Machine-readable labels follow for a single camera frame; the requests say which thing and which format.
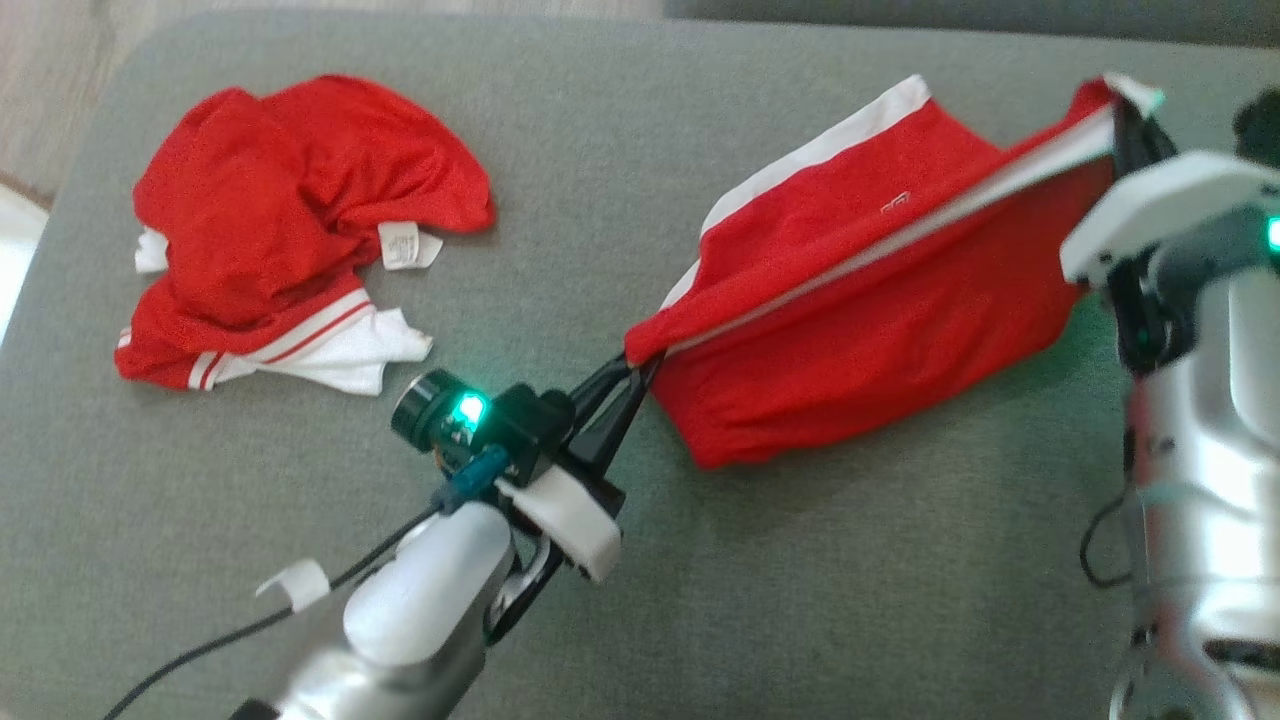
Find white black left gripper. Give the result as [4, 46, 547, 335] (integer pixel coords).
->
[495, 355, 663, 586]

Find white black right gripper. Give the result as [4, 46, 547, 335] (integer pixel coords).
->
[1060, 98, 1280, 377]

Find red shorts with white band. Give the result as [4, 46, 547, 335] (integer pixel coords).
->
[624, 72, 1166, 471]

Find red Bulls basketball jersey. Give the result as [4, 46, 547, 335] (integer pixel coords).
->
[113, 73, 496, 397]

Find long grey sofa seat cushion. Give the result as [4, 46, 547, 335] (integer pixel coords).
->
[665, 0, 1280, 49]

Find large grey sofa ottoman cushion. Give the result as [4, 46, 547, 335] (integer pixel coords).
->
[0, 8, 1280, 720]

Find teal left cable connector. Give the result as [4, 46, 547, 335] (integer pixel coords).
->
[431, 446, 512, 517]

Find white cable clip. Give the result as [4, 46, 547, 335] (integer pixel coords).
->
[254, 559, 332, 614]

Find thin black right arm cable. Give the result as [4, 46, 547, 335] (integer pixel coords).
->
[1079, 488, 1143, 591]

